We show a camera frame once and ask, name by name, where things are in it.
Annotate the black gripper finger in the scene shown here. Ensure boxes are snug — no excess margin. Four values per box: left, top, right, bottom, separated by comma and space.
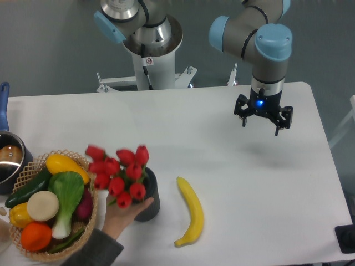
270, 106, 293, 136
234, 94, 254, 127

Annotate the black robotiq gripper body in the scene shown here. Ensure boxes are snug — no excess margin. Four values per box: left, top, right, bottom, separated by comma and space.
247, 88, 282, 119

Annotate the dark grey ribbed vase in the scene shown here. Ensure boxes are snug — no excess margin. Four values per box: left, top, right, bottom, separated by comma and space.
134, 167, 160, 222

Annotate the red tulip bouquet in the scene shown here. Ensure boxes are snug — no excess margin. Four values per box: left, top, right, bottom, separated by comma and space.
85, 145, 150, 209

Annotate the grey sleeved forearm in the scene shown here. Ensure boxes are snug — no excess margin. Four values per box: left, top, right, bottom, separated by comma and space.
61, 229, 124, 266

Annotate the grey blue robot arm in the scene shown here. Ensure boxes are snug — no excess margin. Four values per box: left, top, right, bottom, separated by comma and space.
93, 1, 293, 131

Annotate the bare human hand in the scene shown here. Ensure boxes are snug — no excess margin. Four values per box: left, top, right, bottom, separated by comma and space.
102, 195, 154, 240

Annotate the yellow banana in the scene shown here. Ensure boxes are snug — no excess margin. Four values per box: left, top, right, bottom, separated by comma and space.
174, 177, 205, 248

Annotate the black device at table edge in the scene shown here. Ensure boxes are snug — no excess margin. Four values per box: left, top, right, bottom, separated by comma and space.
334, 224, 354, 254

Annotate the purple sweet potato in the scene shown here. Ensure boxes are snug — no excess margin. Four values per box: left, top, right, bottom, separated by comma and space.
75, 188, 93, 220

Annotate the green bok choy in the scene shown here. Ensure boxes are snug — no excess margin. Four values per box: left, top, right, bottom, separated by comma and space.
48, 171, 84, 239

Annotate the yellow squash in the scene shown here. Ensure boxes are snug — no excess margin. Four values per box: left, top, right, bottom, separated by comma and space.
45, 154, 90, 185

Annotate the dark green cucumber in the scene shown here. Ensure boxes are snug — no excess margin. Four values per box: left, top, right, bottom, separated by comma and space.
5, 167, 52, 209

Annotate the woven wicker basket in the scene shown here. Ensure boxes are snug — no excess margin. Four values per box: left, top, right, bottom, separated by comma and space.
9, 150, 98, 263

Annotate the green bean pod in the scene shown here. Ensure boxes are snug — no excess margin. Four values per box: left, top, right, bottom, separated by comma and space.
48, 227, 85, 254

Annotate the beige round mushroom cap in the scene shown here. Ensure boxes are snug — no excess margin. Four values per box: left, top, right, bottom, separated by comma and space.
27, 191, 59, 222

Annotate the dark pot with glass lid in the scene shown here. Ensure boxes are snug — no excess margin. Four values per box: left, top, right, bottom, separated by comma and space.
1, 131, 33, 195

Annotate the orange fruit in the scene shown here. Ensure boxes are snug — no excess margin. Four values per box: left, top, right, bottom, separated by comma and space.
21, 222, 52, 252

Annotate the yellow bell pepper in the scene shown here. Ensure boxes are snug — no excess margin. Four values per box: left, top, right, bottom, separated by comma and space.
9, 202, 33, 228

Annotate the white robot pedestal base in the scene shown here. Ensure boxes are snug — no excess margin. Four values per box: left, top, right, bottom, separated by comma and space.
97, 15, 197, 93

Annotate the blue pan handle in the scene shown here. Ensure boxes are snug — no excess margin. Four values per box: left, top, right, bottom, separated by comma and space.
0, 82, 10, 131

